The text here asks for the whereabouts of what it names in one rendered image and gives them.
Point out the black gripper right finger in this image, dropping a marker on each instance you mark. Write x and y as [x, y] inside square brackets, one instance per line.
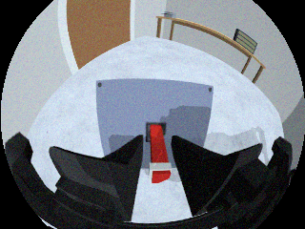
[205, 173]

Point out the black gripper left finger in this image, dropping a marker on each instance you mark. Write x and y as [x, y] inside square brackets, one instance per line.
[117, 173]

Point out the grey flat panel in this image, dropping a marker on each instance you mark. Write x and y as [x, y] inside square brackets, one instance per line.
[126, 108]

